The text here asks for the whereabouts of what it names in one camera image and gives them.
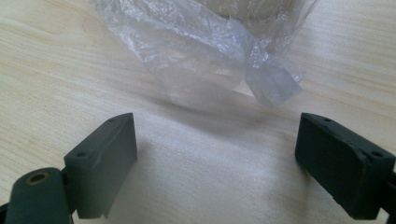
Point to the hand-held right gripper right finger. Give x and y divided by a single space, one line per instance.
339 168

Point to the clear plastic bag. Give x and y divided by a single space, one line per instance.
199 53

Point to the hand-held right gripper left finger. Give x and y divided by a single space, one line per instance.
99 165

